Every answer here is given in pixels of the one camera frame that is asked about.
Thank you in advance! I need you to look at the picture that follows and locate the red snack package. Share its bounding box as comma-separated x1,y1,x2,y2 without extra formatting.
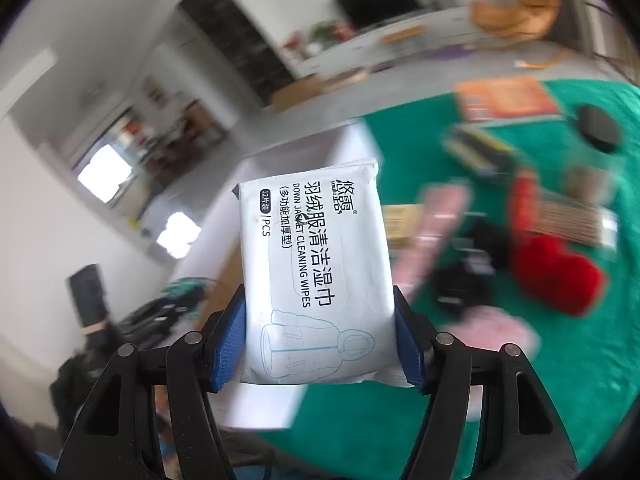
506,167,606,318

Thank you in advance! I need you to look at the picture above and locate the white cleaning wipes pack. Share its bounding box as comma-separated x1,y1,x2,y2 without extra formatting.
236,158,406,387

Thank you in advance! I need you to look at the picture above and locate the pink soft cloth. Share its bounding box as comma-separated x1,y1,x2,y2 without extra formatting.
440,306,541,359

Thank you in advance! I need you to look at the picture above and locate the black lace pouch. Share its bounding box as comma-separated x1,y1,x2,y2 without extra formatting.
452,218,511,276
432,262,492,318

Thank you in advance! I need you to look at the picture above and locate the green tablecloth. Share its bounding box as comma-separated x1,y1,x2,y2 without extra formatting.
266,80,639,479

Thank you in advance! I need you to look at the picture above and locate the cotton swab bag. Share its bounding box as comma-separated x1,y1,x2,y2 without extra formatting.
533,191,618,250

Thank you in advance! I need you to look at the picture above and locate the pink patterned package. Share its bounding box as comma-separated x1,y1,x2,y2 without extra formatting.
392,182,473,304

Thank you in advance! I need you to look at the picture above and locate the brown cardboard box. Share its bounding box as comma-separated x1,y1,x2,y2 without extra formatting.
382,204,422,252

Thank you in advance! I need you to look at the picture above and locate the clear plastic jar black lid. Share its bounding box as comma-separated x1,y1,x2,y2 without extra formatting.
563,148,620,206

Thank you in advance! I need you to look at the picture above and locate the striped flat box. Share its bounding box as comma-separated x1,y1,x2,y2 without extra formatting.
442,125,516,180

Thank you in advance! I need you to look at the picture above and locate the orange book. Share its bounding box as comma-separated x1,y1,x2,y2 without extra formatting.
454,77,564,126

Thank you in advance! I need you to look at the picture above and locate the white TV cabinet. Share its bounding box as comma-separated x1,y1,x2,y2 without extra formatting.
288,6,484,78

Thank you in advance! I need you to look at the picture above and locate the orange lounge chair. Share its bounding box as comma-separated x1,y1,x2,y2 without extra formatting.
470,0,562,44

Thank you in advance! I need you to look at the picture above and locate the red flower plant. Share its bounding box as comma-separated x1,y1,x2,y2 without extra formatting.
309,20,345,50

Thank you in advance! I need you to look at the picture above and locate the black television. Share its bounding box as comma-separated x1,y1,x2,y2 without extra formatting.
334,0,422,30

